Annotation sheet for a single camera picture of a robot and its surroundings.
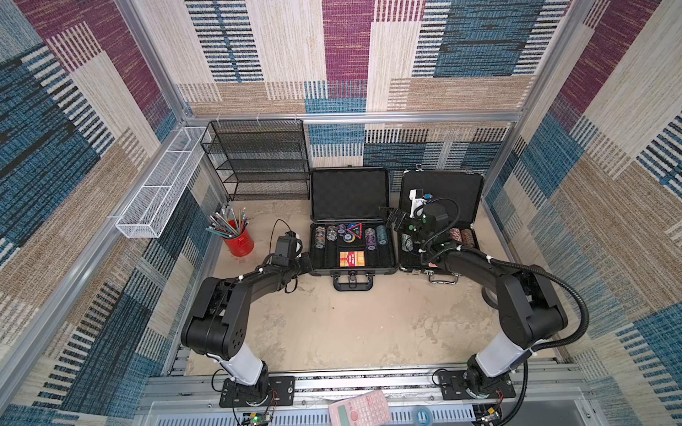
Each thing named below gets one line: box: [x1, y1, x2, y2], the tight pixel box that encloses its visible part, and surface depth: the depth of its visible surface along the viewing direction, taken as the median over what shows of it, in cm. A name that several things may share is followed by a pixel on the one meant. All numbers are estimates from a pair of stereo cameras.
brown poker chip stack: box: [460, 228, 476, 250], surface depth 103 cm
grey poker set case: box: [309, 165, 399, 292], surface depth 107 cm
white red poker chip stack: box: [315, 225, 326, 250], surface depth 104 cm
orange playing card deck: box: [339, 251, 365, 268], surface depth 98 cm
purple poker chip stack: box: [364, 227, 376, 251], surface depth 104 cm
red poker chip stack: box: [449, 227, 463, 243], surface depth 104 cm
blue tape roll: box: [415, 407, 431, 426], surface depth 71 cm
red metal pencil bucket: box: [223, 219, 255, 257], surface depth 99 cm
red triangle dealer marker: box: [346, 222, 364, 239], surface depth 107 cm
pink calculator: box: [327, 389, 391, 426], surface depth 71 cm
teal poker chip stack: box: [376, 224, 389, 245], surface depth 104 cm
